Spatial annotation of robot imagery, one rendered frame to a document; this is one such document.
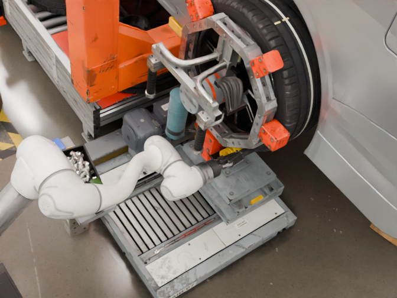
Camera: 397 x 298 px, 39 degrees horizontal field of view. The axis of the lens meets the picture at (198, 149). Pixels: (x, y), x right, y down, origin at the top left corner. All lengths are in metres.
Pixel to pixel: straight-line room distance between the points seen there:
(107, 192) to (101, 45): 0.76
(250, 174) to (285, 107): 0.76
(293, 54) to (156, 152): 0.64
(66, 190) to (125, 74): 0.96
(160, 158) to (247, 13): 0.64
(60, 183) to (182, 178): 0.56
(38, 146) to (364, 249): 1.82
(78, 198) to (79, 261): 0.99
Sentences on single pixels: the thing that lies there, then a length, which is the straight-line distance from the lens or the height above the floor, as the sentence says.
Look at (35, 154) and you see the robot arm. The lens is 1.84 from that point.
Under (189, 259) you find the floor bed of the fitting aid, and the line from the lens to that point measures 2.65.
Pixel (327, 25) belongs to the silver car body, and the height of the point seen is 1.31.
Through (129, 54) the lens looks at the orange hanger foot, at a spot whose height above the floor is 0.71.
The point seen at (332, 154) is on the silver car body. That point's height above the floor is 0.87.
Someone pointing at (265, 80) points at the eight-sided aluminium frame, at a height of 1.04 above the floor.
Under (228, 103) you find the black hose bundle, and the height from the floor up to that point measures 1.00.
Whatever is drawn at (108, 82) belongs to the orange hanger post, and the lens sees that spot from 2.55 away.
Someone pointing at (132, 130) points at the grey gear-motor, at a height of 0.38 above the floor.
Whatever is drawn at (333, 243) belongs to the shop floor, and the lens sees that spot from 2.97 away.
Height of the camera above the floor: 2.43
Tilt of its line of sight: 51 degrees down
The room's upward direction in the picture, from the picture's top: 12 degrees clockwise
